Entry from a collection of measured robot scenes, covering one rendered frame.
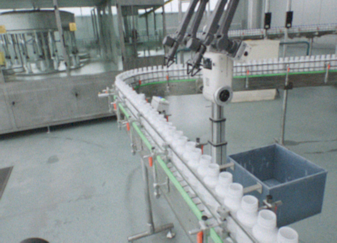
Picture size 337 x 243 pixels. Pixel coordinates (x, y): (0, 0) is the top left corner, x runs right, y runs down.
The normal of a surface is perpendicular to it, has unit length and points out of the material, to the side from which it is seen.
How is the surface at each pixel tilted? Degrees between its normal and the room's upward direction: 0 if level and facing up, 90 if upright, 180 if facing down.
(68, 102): 90
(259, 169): 90
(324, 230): 0
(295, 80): 90
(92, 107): 90
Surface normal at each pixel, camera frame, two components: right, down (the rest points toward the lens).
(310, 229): -0.06, -0.95
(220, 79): 0.36, 0.45
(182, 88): 0.05, 0.31
